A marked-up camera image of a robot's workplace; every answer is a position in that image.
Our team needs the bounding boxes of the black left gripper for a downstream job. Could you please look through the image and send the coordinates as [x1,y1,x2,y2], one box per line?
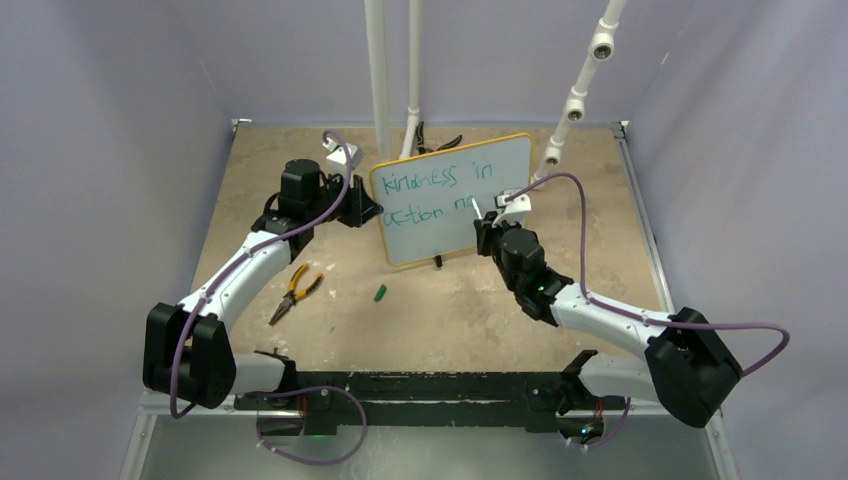
[306,170,381,228]

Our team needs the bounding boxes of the white green marker pen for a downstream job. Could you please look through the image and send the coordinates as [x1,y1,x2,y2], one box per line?
[469,196,483,220]

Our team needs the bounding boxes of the yellow framed whiteboard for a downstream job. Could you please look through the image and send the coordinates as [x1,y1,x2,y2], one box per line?
[369,133,534,267]

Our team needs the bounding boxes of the green marker cap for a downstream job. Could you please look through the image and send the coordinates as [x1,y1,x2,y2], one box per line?
[374,284,387,302]

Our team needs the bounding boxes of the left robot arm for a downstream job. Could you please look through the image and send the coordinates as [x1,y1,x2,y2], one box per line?
[142,159,382,409]

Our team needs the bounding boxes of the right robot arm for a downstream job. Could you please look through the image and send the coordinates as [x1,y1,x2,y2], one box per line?
[473,211,743,428]

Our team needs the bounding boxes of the thin white vertical pipe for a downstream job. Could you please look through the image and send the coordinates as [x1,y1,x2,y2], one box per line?
[399,0,423,159]

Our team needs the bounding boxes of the yellow black pliers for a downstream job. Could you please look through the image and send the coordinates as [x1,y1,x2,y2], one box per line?
[268,263,324,326]

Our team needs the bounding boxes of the thick white vertical pipe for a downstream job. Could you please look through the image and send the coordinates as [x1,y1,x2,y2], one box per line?
[364,0,391,162]

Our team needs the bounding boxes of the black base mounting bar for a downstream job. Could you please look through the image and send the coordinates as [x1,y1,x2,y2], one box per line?
[234,371,625,436]

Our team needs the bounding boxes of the white pipe with fittings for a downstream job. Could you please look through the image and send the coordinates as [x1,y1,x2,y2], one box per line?
[531,0,628,183]

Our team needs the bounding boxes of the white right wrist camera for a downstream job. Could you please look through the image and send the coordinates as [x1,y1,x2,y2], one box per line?
[493,190,532,227]

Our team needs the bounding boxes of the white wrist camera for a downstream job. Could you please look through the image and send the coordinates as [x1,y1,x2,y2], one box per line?
[493,190,532,227]
[323,140,364,175]

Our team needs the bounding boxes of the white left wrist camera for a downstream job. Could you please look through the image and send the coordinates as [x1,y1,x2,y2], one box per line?
[323,140,364,175]

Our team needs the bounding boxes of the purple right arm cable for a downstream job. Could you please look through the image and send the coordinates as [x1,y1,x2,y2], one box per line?
[504,172,791,378]

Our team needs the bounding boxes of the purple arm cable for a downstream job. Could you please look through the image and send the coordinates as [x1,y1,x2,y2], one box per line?
[169,129,354,420]
[504,172,791,378]

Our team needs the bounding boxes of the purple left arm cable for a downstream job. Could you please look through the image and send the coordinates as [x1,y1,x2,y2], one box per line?
[169,129,354,420]

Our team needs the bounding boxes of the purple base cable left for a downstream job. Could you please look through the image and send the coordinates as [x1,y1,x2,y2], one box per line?
[255,385,371,468]

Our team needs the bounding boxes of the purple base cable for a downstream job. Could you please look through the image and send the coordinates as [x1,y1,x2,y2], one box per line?
[563,397,632,453]
[255,385,371,468]

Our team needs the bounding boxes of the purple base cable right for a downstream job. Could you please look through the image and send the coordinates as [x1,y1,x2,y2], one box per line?
[563,397,632,453]

